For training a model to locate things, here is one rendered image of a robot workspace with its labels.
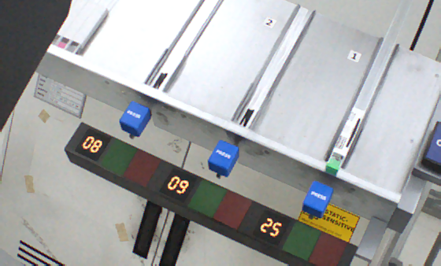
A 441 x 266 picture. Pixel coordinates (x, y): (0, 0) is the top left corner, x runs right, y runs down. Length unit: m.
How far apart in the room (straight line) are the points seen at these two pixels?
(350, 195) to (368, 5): 1.97
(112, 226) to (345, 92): 0.59
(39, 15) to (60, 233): 1.12
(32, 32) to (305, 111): 0.60
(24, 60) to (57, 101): 1.02
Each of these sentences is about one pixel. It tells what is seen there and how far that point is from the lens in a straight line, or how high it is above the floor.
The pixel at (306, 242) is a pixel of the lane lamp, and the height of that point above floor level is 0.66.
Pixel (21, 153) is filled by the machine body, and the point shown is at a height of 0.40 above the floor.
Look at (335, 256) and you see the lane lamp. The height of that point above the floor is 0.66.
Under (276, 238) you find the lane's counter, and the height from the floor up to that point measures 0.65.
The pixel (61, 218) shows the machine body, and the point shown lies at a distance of 1.32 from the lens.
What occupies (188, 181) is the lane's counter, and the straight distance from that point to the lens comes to 0.78.
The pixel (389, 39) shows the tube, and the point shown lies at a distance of 0.84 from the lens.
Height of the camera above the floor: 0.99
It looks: 19 degrees down
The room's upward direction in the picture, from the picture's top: 18 degrees clockwise
